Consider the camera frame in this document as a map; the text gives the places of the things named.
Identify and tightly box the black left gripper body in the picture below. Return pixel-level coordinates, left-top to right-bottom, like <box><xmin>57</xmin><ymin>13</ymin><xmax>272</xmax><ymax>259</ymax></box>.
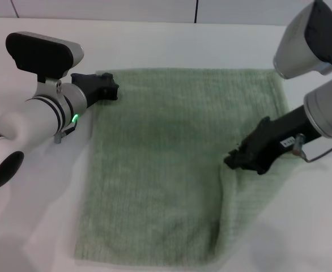
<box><xmin>70</xmin><ymin>73</ymin><xmax>104</xmax><ymax>110</ymax></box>

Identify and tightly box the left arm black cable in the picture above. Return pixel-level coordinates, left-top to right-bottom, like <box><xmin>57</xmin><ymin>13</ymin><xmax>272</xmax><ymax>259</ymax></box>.
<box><xmin>53</xmin><ymin>118</ymin><xmax>78</xmax><ymax>144</ymax></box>

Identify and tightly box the green terry towel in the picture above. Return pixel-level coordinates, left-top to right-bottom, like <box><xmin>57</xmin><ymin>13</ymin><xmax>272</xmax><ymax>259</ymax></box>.
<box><xmin>74</xmin><ymin>67</ymin><xmax>300</xmax><ymax>260</ymax></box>

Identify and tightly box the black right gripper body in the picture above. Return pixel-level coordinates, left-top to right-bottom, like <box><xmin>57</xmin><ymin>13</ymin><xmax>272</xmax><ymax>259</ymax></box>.
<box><xmin>241</xmin><ymin>105</ymin><xmax>323</xmax><ymax>176</ymax></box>

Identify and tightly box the right wrist camera black silver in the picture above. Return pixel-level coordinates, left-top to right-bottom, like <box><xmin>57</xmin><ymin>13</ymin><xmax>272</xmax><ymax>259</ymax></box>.
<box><xmin>273</xmin><ymin>0</ymin><xmax>332</xmax><ymax>80</ymax></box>

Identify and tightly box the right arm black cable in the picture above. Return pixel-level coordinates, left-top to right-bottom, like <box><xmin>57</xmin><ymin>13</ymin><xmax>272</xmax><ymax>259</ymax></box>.
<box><xmin>292</xmin><ymin>134</ymin><xmax>332</xmax><ymax>163</ymax></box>

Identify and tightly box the wrist camera black silver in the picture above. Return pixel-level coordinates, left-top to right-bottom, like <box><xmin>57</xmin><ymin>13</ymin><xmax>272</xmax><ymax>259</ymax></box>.
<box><xmin>273</xmin><ymin>0</ymin><xmax>332</xmax><ymax>80</ymax></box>
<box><xmin>5</xmin><ymin>31</ymin><xmax>85</xmax><ymax>96</ymax></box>

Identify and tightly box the left wrist camera black silver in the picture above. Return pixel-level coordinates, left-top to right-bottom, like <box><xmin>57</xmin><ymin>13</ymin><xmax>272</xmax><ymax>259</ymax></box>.
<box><xmin>5</xmin><ymin>31</ymin><xmax>85</xmax><ymax>96</ymax></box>

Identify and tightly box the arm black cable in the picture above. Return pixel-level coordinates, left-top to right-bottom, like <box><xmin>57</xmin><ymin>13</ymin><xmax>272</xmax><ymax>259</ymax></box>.
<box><xmin>53</xmin><ymin>118</ymin><xmax>78</xmax><ymax>144</ymax></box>
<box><xmin>292</xmin><ymin>134</ymin><xmax>332</xmax><ymax>163</ymax></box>

